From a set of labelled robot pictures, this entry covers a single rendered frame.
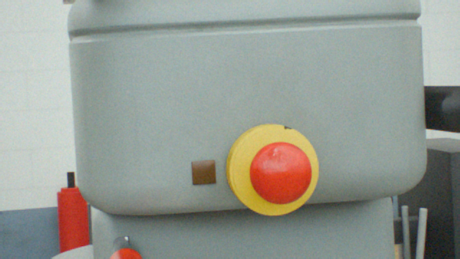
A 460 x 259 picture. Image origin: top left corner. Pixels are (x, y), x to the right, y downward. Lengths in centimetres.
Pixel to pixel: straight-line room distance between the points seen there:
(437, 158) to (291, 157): 58
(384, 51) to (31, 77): 444
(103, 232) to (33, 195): 435
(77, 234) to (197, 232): 423
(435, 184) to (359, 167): 53
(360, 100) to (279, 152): 9
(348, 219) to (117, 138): 22
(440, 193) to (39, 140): 402
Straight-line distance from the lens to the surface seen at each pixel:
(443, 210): 118
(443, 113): 72
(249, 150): 63
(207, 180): 65
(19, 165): 509
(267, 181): 61
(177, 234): 75
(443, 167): 117
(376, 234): 78
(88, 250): 157
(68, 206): 495
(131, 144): 65
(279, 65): 66
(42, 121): 507
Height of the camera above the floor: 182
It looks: 3 degrees down
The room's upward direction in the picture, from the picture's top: 3 degrees counter-clockwise
